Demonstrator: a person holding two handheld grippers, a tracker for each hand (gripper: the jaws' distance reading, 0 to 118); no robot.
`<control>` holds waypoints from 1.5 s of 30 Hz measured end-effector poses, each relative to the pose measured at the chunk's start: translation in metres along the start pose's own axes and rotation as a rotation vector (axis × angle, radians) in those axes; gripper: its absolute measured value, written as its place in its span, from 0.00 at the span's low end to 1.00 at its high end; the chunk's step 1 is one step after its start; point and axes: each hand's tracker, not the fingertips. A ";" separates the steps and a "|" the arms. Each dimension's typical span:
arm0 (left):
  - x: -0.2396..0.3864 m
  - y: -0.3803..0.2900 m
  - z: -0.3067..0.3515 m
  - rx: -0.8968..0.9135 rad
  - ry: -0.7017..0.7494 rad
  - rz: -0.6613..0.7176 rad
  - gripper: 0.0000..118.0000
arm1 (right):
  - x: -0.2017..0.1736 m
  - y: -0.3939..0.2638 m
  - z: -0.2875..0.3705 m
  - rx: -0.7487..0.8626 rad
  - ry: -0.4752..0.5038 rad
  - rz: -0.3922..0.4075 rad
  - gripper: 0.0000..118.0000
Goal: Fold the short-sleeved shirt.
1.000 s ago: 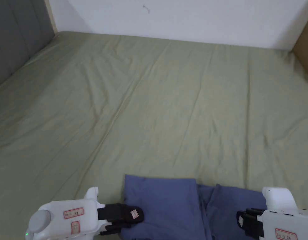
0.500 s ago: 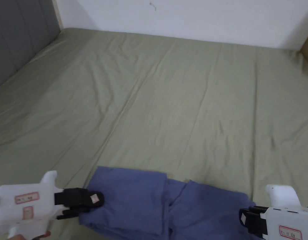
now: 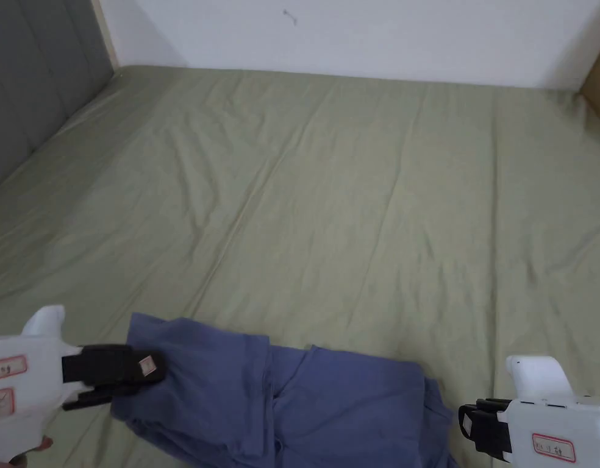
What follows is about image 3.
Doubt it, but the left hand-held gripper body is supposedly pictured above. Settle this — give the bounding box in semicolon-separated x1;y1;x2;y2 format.
0;305;87;464

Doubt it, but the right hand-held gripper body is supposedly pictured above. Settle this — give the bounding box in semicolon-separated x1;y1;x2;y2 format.
475;355;600;468

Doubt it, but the blue garment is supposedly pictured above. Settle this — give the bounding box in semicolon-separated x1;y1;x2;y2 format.
109;311;454;468

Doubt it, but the person's left hand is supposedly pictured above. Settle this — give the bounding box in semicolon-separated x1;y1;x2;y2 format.
0;436;55;468

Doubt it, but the bed with pale green sheet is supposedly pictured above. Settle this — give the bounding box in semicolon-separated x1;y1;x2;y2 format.
0;63;600;468

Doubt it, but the grey padded headboard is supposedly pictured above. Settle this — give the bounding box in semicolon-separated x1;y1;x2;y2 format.
0;0;121;196

